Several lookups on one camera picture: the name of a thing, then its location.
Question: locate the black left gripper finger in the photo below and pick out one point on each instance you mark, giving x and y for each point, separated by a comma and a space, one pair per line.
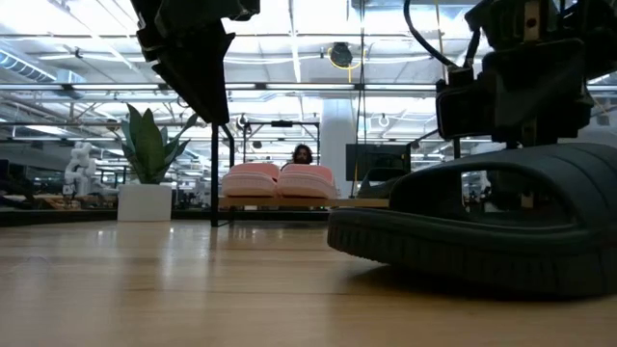
202, 72

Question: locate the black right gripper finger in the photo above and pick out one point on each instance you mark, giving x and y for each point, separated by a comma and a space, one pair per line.
513, 188

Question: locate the pink foam slide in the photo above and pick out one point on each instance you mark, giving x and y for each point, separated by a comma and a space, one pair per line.
250, 180
308, 183

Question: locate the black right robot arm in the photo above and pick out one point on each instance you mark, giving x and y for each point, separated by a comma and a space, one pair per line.
588, 29

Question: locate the green succulent plant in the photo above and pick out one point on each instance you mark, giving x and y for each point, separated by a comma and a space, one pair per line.
149, 149

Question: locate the person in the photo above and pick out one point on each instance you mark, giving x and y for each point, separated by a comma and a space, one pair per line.
302, 154

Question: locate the black monitor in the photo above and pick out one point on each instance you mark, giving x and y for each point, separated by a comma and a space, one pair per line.
376, 156

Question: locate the white plant pot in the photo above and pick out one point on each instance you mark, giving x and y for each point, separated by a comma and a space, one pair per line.
144, 202

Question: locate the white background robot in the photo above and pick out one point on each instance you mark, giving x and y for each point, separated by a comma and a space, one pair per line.
82, 168

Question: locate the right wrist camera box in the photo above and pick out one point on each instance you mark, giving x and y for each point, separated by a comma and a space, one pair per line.
460, 113

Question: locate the black background gantry frame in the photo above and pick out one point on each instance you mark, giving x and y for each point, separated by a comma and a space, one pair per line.
282, 124

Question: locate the wooden shelf with black frame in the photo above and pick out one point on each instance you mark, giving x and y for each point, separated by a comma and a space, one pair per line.
289, 202

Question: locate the black aluminium table frame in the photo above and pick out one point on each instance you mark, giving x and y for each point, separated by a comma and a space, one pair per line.
72, 217

